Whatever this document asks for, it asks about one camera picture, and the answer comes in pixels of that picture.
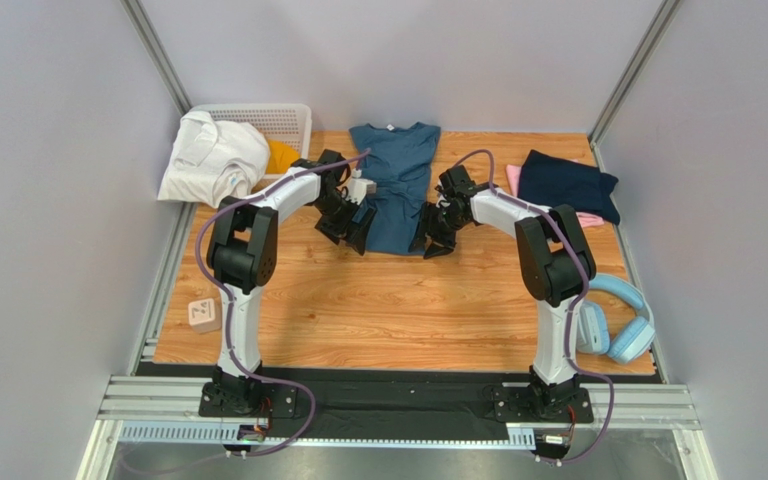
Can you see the right aluminium frame post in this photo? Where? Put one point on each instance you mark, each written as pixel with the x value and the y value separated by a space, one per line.
pixel 656 29

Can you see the white t shirt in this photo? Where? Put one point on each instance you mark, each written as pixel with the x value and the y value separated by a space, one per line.
pixel 213 159

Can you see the aluminium frame post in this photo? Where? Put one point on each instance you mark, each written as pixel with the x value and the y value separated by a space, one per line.
pixel 656 29
pixel 150 39

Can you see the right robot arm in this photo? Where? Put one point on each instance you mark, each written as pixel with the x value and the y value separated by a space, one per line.
pixel 556 266

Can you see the teal blue t shirt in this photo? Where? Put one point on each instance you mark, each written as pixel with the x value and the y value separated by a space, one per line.
pixel 399 163

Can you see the light blue headphones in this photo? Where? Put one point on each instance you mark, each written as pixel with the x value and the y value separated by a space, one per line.
pixel 598 333

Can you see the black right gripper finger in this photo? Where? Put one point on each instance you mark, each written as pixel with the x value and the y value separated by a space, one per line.
pixel 438 247
pixel 420 237

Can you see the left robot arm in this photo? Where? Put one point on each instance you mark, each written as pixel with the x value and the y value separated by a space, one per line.
pixel 237 250

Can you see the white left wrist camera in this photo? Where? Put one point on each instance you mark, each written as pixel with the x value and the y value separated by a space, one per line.
pixel 358 188

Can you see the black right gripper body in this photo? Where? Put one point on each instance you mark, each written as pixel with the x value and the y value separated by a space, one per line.
pixel 438 226

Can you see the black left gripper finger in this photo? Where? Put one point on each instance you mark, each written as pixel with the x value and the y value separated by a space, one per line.
pixel 359 227
pixel 338 235

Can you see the navy folded t shirt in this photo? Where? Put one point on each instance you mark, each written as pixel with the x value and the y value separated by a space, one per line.
pixel 551 181

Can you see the white plastic laundry basket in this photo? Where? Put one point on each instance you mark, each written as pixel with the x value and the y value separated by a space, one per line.
pixel 289 123

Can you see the white power adapter cube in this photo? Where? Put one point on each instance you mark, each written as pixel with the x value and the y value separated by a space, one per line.
pixel 204 316

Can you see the left aluminium frame post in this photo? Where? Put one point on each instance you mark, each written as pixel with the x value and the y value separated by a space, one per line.
pixel 150 39

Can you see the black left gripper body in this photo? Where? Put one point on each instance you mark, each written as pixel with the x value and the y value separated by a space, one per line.
pixel 338 213

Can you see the orange t shirt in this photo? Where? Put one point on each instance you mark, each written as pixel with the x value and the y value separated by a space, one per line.
pixel 281 158

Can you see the pink folded t shirt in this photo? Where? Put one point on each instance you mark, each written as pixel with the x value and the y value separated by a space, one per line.
pixel 513 175

